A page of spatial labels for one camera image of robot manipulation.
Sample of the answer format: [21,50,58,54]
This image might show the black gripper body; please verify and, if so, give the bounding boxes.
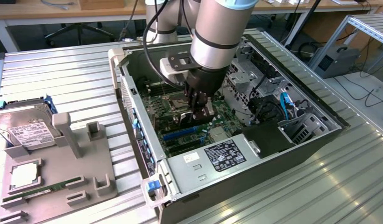
[184,64,230,99]

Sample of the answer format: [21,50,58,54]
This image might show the CPU socket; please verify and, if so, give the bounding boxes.
[168,97,188,110]

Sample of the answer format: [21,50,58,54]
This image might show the green motherboard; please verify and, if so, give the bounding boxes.
[136,77,245,159]

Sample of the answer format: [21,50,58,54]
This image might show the silver chipset heatsink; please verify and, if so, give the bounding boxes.
[208,127,229,142]

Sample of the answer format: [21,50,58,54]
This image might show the blue expansion slot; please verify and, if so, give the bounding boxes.
[161,127,197,141]

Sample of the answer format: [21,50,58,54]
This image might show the metal drive cage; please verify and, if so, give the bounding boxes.
[225,38,293,122]

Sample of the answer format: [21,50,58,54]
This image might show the long black expansion slot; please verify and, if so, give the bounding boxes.
[169,139,202,154]

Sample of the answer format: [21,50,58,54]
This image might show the black plastic shroud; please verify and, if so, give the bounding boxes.
[240,123,297,160]

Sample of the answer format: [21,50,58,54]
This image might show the grey power supply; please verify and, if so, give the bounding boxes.
[164,133,261,196]

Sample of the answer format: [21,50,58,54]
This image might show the metal disk bay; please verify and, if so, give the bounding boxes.
[277,108,341,145]

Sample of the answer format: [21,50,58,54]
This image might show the black office chair base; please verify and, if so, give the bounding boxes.
[242,13,277,24]
[42,22,116,46]

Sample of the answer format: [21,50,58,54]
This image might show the open black PC case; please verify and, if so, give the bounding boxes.
[106,34,350,224]

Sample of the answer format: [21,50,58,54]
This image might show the wooden desk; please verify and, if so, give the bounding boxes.
[253,0,383,47]
[0,0,148,54]

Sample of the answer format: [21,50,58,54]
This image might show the grey control box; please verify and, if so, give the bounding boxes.
[312,45,362,79]

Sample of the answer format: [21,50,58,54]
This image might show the blue disk carrier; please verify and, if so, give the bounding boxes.
[0,94,58,113]

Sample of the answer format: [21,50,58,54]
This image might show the black stand pole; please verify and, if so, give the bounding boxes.
[284,0,322,49]

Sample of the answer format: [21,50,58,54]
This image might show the grey parts rack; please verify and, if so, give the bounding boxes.
[0,111,118,224]

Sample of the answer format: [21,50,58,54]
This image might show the silver hard disk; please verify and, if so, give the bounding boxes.
[0,104,60,150]

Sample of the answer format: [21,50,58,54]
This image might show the RAM stick with label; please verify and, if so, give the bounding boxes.
[0,176,82,203]

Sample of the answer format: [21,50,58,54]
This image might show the silver CPU chip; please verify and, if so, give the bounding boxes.
[9,162,40,189]

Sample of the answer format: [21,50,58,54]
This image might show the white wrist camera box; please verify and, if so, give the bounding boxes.
[158,57,189,86]

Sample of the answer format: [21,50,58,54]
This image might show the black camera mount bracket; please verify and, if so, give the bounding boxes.
[165,52,201,72]

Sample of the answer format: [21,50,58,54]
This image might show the black power wire bundle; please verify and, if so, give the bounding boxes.
[249,95,286,123]

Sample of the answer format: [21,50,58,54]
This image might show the blue data wire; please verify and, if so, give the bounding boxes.
[280,91,292,122]

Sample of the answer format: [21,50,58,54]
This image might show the grey hanging cable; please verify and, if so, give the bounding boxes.
[117,0,140,44]

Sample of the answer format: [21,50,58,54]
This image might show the pale blue coiled cable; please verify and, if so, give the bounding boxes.
[40,0,76,10]

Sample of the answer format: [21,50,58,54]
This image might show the aluminium shelf frame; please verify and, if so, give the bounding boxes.
[306,13,383,77]

